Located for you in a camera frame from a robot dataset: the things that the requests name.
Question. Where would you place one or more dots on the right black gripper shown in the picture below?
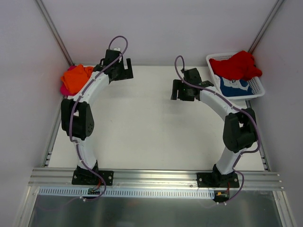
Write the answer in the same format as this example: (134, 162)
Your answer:
(179, 92)

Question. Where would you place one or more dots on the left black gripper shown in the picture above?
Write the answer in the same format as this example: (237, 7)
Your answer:
(123, 74)

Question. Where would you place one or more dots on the orange t shirt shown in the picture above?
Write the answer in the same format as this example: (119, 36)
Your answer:
(75, 79)

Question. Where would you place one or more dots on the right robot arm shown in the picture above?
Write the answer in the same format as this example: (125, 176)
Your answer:
(239, 130)

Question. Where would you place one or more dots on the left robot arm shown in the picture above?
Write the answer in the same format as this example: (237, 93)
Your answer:
(76, 114)

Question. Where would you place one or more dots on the blue white t shirt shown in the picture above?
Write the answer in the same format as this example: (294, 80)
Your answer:
(231, 88)

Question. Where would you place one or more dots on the folded pink t shirt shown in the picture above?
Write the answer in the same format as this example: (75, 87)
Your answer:
(63, 89)

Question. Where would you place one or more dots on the red t shirt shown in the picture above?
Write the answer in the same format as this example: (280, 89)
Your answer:
(239, 66)

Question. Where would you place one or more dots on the white plastic basket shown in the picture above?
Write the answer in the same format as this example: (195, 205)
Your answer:
(255, 83)

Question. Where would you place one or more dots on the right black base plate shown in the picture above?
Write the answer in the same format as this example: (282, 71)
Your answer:
(217, 180)

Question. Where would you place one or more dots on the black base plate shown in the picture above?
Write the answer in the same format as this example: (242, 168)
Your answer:
(85, 177)
(217, 180)

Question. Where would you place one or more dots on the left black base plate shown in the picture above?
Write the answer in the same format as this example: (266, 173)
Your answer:
(85, 177)

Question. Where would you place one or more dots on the white slotted cable duct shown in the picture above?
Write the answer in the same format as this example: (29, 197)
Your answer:
(130, 193)

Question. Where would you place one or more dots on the aluminium mounting rail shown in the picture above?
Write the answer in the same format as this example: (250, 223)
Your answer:
(156, 179)

